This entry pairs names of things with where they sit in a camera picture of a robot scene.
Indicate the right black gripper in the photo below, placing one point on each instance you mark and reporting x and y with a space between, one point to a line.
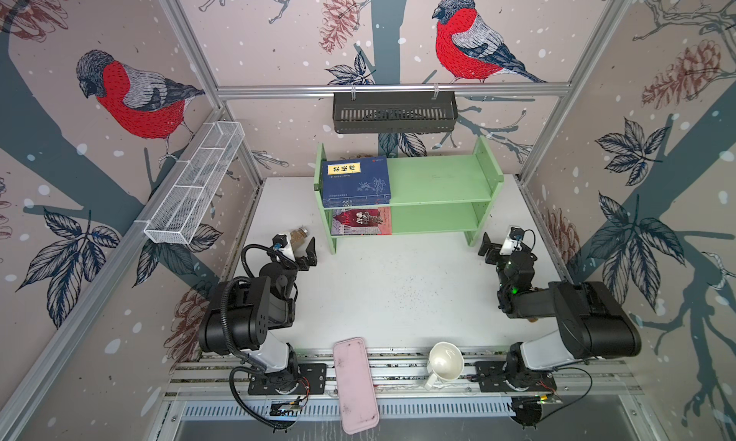
486 248

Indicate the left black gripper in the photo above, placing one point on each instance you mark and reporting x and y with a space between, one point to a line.
310 261

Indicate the red pink Hamlet book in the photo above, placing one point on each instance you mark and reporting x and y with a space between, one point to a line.
361 221

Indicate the blue book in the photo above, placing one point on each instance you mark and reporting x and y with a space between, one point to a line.
355 183

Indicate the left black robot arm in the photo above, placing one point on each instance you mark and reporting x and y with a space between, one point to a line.
240 314

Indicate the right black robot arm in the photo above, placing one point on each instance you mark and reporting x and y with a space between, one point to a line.
591 324

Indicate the glass spice jar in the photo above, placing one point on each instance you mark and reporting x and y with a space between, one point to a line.
299 237

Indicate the green wooden two-tier shelf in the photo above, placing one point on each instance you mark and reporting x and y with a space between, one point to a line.
432 194

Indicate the white ceramic mug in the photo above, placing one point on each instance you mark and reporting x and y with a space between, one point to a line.
445 364

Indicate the dark grey hanging basket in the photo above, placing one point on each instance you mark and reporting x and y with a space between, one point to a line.
394 112

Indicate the pink pencil case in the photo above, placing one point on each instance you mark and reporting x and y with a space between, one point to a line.
358 405

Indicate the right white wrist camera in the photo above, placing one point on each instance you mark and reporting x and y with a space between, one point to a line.
512 241

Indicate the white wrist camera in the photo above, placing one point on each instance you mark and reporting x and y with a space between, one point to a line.
512 241
281 243

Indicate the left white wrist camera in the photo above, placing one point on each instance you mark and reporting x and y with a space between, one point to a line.
281 243

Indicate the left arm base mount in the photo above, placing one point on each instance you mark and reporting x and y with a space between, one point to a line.
306 378

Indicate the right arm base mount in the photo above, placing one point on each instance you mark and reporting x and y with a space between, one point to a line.
494 376

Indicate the white wire mesh basket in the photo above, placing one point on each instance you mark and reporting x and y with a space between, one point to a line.
183 208

